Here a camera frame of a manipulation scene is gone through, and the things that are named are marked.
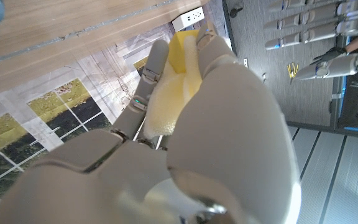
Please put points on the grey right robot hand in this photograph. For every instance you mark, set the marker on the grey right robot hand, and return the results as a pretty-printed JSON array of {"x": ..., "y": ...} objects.
[{"x": 228, "y": 149}]

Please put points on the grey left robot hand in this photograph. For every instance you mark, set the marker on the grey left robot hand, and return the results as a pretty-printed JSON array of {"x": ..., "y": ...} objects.
[{"x": 322, "y": 15}]

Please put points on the black wall knob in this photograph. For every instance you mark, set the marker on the black wall knob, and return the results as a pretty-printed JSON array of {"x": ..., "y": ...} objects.
[{"x": 235, "y": 12}]

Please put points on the black wall trim strip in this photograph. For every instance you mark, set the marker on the black wall trim strip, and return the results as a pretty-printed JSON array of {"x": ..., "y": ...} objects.
[{"x": 228, "y": 28}]

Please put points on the person's black gloved hand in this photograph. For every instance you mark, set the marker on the person's black gloved hand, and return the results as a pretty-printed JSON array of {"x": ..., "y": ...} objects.
[{"x": 331, "y": 54}]

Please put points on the white wall socket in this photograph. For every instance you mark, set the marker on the white wall socket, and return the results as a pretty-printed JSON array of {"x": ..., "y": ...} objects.
[
  {"x": 245, "y": 62},
  {"x": 264, "y": 77}
]

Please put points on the pale yellow sponge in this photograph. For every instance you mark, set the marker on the pale yellow sponge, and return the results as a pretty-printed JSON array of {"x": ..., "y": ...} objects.
[{"x": 169, "y": 102}]

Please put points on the printed window backdrop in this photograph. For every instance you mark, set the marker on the printed window backdrop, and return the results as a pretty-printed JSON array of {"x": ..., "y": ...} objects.
[{"x": 57, "y": 102}]

